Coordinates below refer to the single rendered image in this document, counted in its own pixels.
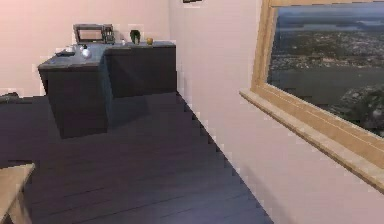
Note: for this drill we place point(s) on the dark kitchen counter cabinet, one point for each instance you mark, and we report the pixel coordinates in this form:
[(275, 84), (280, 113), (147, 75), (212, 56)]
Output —
[(130, 71)]

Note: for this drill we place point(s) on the yellow green apple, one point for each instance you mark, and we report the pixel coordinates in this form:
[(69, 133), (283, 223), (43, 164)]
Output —
[(149, 41)]

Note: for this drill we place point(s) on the small white shaker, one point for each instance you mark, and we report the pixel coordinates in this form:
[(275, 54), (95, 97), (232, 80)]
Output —
[(123, 42)]

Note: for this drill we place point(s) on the white round kettle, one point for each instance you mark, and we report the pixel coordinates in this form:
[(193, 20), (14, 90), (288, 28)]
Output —
[(86, 52)]

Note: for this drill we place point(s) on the grey microwave oven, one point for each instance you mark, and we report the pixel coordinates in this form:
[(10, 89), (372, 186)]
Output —
[(90, 34)]

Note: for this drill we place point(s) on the wooden framed window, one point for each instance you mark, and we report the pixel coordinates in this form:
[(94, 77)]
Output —
[(320, 66)]

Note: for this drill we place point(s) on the dark low object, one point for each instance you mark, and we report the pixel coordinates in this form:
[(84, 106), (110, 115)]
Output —
[(9, 97)]

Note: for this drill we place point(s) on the light wooden table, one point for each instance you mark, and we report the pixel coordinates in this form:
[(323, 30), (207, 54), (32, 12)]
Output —
[(11, 190)]

